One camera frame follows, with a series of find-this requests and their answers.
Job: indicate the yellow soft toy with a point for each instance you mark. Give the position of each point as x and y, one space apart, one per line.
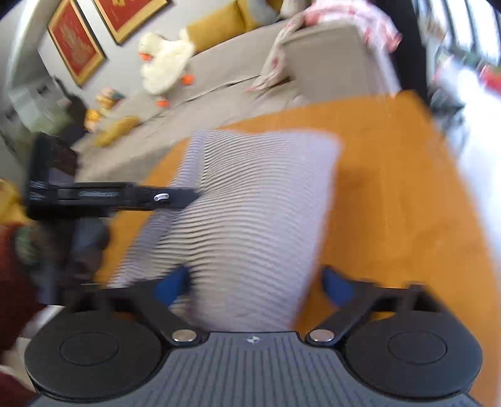
115 131

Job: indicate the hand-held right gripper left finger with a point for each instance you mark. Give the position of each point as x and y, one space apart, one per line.
172 285

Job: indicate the white duck plush toy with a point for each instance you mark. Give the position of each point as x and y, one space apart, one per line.
164 62

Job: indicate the pink floral blanket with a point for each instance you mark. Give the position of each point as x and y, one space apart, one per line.
336 27

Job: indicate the red framed picture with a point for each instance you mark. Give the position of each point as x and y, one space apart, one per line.
127 13
76 41

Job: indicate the large yellow cushion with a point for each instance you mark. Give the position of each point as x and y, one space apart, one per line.
219 23

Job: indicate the colourful striped toy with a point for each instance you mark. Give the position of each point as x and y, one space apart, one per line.
109 98

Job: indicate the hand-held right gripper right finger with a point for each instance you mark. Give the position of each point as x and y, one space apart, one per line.
336 285

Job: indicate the striped knit sweater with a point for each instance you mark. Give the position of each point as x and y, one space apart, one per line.
250 219

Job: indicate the beige fabric sofa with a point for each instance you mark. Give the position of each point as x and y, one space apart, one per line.
242 74

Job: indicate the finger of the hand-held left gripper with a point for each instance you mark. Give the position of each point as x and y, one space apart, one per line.
156 197

